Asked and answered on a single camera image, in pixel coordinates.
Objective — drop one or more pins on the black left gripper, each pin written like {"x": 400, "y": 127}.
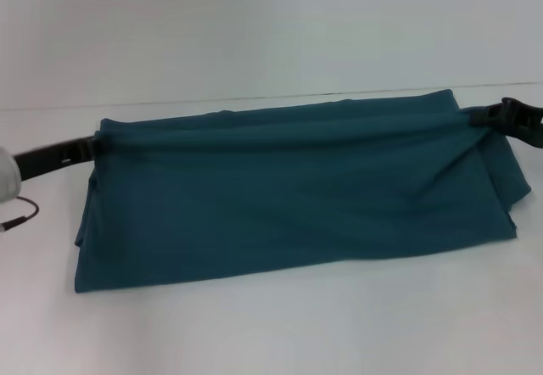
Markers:
{"x": 46, "y": 156}

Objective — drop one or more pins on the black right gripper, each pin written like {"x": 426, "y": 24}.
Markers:
{"x": 524, "y": 118}

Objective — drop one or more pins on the teal t-shirt with FREE print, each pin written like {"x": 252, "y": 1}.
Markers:
{"x": 297, "y": 188}

